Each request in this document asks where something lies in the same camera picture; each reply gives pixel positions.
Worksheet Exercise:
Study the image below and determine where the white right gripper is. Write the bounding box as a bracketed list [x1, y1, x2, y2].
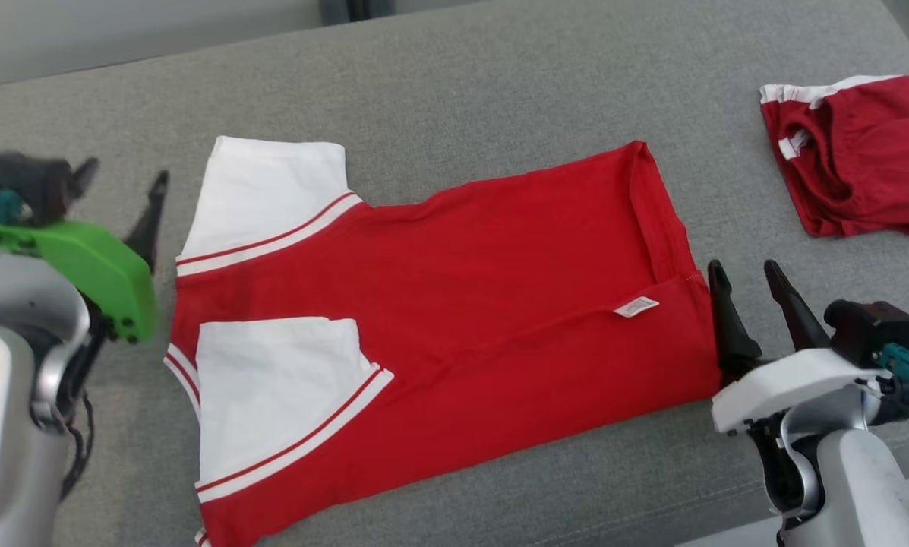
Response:
[707, 259, 892, 437]

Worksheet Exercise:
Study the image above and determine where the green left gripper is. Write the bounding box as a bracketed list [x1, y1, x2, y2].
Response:
[0, 157, 171, 344]

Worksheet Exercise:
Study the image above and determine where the red and white shirt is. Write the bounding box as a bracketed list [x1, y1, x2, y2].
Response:
[163, 135, 722, 547]

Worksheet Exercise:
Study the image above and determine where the dark red folded garment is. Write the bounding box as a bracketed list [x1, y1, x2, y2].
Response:
[759, 74, 909, 239]

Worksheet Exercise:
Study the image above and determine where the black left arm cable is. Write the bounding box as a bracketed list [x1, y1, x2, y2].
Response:
[59, 391, 96, 502]

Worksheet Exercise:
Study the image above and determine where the grey metal frame post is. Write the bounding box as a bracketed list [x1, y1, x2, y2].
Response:
[319, 0, 396, 25]

